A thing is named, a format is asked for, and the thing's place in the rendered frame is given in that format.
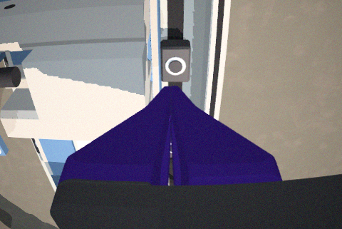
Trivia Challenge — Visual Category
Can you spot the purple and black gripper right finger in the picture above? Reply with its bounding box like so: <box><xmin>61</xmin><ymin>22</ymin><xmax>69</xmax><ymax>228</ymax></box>
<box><xmin>171</xmin><ymin>86</ymin><xmax>282</xmax><ymax>185</ymax></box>

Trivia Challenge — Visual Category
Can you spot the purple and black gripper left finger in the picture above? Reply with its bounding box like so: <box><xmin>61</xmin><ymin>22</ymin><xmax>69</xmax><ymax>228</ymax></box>
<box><xmin>58</xmin><ymin>86</ymin><xmax>171</xmax><ymax>185</ymax></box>

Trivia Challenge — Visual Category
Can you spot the grey rectangular block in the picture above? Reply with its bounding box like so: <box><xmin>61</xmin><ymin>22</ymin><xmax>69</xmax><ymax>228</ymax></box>
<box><xmin>21</xmin><ymin>38</ymin><xmax>150</xmax><ymax>123</ymax></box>

